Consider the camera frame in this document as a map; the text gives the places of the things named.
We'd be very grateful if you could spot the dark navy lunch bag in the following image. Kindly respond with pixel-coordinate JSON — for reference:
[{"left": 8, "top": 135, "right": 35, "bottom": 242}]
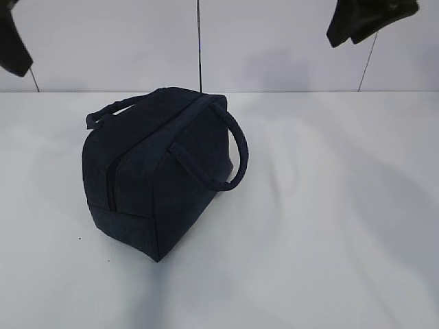
[{"left": 82, "top": 87, "right": 249, "bottom": 261}]

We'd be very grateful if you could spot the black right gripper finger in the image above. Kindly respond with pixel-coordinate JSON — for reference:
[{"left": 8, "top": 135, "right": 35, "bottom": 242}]
[
  {"left": 351, "top": 0, "right": 419, "bottom": 45},
  {"left": 327, "top": 0, "right": 380, "bottom": 48}
]

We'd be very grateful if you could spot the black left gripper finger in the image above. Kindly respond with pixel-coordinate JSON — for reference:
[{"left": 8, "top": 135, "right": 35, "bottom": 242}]
[{"left": 1, "top": 1, "right": 33, "bottom": 77}]

